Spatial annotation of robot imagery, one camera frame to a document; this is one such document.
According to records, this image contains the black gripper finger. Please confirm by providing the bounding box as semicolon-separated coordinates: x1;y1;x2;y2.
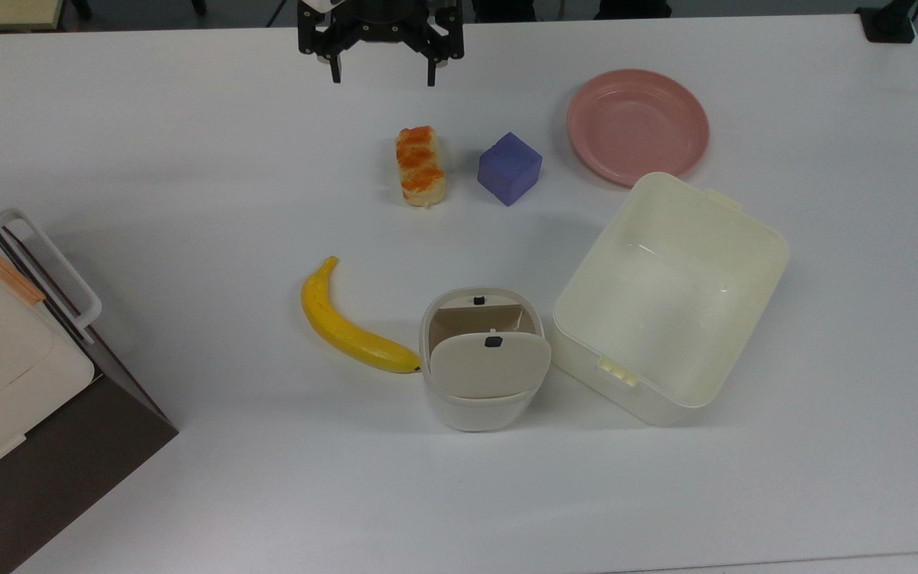
297;3;361;85
407;3;465;87

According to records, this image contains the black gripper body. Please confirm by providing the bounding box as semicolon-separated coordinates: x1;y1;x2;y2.
317;0;448;42

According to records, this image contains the white mini trash can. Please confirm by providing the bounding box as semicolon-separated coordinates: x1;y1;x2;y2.
419;287;552;433

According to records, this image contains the orange glazed bread loaf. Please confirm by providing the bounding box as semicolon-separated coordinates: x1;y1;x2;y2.
395;125;448;210

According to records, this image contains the purple cube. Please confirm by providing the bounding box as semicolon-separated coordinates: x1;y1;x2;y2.
477;132;543;207

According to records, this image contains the pink plate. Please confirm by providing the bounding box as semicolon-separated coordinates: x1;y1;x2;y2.
567;69;710;189

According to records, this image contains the yellow banana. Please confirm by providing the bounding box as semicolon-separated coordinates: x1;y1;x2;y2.
300;256;422;375

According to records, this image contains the cream plastic storage box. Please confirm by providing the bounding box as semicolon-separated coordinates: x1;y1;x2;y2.
551;171;791;427

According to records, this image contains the white oven with brown door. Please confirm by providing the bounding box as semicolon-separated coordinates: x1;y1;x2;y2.
0;174;179;574

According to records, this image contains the black clamp mount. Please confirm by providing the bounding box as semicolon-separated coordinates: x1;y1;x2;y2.
855;0;918;45

